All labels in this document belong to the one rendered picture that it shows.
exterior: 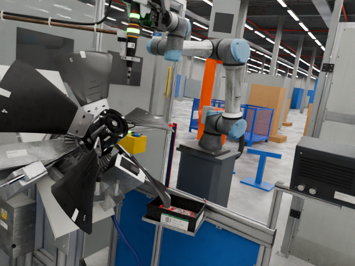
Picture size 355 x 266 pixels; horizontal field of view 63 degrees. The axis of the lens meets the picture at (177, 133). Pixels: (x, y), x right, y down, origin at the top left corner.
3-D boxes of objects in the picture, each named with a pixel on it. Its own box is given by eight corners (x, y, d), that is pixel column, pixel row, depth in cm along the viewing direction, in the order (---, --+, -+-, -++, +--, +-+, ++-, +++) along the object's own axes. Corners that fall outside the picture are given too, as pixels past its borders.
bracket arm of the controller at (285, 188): (273, 189, 114) (274, 182, 114) (276, 187, 117) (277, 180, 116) (340, 210, 102) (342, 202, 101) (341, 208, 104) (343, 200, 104)
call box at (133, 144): (111, 149, 161) (113, 131, 159) (124, 147, 169) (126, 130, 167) (132, 157, 152) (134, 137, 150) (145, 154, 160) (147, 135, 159)
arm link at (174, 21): (179, 12, 118) (163, 12, 123) (173, 9, 115) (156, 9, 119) (176, 31, 120) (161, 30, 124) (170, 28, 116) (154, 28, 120)
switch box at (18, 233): (16, 236, 129) (18, 189, 125) (34, 250, 121) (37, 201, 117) (-6, 244, 121) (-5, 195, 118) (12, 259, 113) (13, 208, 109)
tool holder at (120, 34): (113, 57, 103) (115, 29, 101) (117, 59, 110) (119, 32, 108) (138, 61, 103) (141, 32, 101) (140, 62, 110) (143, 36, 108)
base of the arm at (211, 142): (203, 142, 189) (205, 127, 187) (225, 148, 183) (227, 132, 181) (194, 145, 176) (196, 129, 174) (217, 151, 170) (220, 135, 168)
